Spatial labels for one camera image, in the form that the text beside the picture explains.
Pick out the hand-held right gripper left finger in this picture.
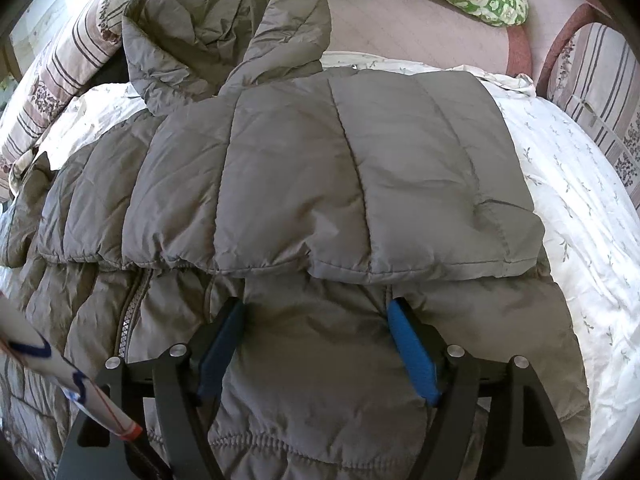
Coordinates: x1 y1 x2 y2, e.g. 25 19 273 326
55 297 246 480

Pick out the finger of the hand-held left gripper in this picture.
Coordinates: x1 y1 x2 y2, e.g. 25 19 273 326
122 435 174 480

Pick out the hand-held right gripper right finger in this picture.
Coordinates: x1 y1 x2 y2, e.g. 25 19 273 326
386 296 576 480

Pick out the grey-brown puffer jacket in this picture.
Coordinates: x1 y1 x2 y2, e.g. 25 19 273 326
0 0 593 480

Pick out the white floral quilt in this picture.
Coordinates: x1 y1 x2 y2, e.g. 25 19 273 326
0 52 640 476

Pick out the striped floral pillow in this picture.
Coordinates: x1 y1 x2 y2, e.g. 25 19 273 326
0 0 136 171

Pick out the striped floral cushion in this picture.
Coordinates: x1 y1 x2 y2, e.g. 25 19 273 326
545 22 640 201

